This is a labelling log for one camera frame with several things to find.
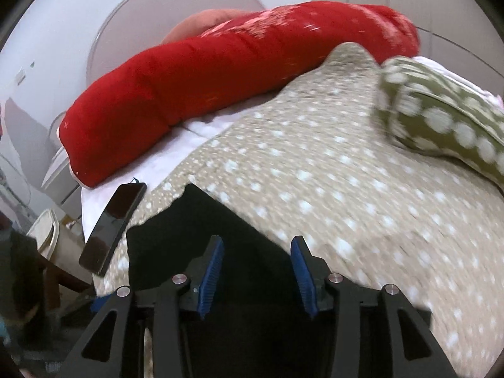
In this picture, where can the green patterned bolster pillow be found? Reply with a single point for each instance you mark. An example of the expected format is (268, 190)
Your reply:
(417, 130)

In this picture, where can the white curved bedside panel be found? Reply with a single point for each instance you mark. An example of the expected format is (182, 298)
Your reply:
(59, 181)

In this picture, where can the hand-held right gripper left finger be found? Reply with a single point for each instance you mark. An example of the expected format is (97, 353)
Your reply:
(208, 279)

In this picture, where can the black smartphone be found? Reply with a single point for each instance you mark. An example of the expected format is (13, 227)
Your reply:
(112, 228)

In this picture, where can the black pants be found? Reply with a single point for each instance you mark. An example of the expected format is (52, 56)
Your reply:
(244, 252)

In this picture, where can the cream plastic bin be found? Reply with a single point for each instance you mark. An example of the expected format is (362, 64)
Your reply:
(43, 232)

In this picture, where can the beige dotted quilt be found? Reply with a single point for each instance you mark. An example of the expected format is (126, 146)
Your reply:
(334, 189)

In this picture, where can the brown wooden furniture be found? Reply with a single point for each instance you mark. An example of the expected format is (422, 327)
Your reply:
(59, 279)

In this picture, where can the white glossy wardrobe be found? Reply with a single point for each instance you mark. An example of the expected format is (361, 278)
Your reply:
(433, 8)

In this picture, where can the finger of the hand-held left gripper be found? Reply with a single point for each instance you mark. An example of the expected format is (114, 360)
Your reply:
(101, 303)

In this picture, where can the pink pillow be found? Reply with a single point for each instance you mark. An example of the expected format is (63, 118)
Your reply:
(197, 23)

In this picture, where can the white round headboard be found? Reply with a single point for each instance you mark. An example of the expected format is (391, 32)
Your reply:
(138, 19)

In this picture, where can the red bolster pillow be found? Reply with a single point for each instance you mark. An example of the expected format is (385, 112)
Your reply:
(197, 86)

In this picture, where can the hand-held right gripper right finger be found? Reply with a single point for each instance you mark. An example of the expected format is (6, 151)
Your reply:
(305, 279)

